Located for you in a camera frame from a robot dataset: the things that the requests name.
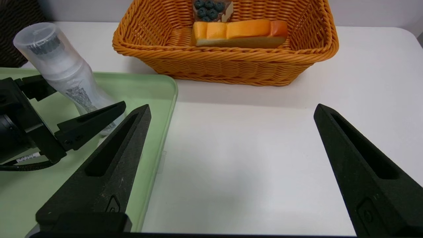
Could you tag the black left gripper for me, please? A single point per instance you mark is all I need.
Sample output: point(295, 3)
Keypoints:
point(23, 129)

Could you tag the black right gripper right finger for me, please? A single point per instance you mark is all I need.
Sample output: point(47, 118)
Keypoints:
point(366, 178)

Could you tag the green plastic tray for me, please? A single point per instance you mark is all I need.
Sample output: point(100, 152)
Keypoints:
point(145, 96)

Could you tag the dark brown wicker basket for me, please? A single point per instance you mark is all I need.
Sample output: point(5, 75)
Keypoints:
point(16, 29)

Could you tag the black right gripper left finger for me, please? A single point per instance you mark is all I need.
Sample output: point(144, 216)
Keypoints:
point(105, 178)

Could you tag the white bread slice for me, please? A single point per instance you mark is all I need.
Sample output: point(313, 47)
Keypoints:
point(238, 33)

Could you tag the white bottle grey cap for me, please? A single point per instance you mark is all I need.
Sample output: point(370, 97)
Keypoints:
point(66, 76)

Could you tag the chocolate blueberry cake slice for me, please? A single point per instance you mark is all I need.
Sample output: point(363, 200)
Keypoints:
point(211, 10)

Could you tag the orange wicker basket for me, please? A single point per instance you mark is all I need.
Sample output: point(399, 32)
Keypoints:
point(228, 66)

